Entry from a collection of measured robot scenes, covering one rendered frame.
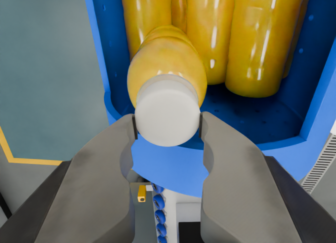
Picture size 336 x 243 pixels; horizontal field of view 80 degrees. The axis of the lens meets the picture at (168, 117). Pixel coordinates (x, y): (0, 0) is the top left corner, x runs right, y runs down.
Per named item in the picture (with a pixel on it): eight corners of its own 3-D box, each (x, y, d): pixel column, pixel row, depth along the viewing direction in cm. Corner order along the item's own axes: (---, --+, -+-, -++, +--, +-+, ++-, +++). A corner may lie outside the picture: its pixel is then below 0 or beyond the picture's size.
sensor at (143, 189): (140, 190, 69) (138, 203, 65) (139, 184, 67) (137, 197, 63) (162, 189, 69) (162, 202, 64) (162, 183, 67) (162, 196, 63)
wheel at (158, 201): (160, 213, 61) (165, 210, 62) (159, 204, 59) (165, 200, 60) (152, 203, 64) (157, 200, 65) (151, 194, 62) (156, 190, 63)
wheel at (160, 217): (161, 228, 65) (166, 224, 66) (161, 219, 62) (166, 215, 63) (154, 217, 68) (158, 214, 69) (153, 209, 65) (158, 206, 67)
